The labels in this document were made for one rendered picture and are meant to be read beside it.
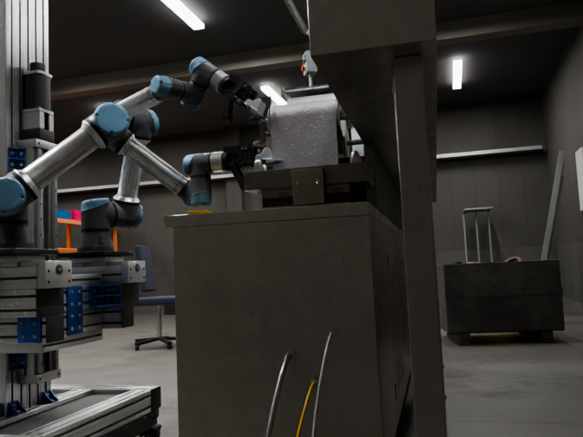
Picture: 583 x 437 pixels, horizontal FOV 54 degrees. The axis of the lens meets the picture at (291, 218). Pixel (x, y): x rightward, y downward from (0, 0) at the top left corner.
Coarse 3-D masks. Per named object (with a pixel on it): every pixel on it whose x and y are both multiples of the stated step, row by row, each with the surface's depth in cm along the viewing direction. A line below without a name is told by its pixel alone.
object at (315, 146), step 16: (304, 128) 203; (320, 128) 202; (336, 128) 200; (272, 144) 206; (288, 144) 204; (304, 144) 203; (320, 144) 201; (336, 144) 200; (288, 160) 204; (304, 160) 202; (320, 160) 201; (336, 160) 199
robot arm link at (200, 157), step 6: (186, 156) 211; (192, 156) 210; (198, 156) 209; (204, 156) 208; (186, 162) 209; (192, 162) 209; (198, 162) 208; (204, 162) 208; (186, 168) 210; (192, 168) 209; (198, 168) 208; (204, 168) 208; (210, 168) 208; (192, 174) 209; (198, 174) 208; (204, 174) 208; (210, 174) 211
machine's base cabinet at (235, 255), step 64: (192, 256) 182; (256, 256) 177; (320, 256) 172; (384, 256) 208; (192, 320) 181; (256, 320) 176; (320, 320) 171; (384, 320) 192; (192, 384) 179; (256, 384) 174; (384, 384) 178
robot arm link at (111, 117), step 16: (96, 112) 193; (112, 112) 195; (80, 128) 196; (96, 128) 194; (112, 128) 194; (64, 144) 191; (80, 144) 193; (96, 144) 196; (48, 160) 188; (64, 160) 191; (80, 160) 196; (16, 176) 184; (32, 176) 186; (48, 176) 189; (0, 192) 180; (16, 192) 182; (32, 192) 186; (0, 208) 180; (16, 208) 182
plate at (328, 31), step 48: (336, 0) 116; (384, 0) 114; (432, 0) 112; (336, 48) 116; (384, 48) 114; (432, 48) 115; (336, 96) 146; (384, 96) 147; (432, 96) 149; (384, 144) 206; (432, 144) 210; (432, 192) 356
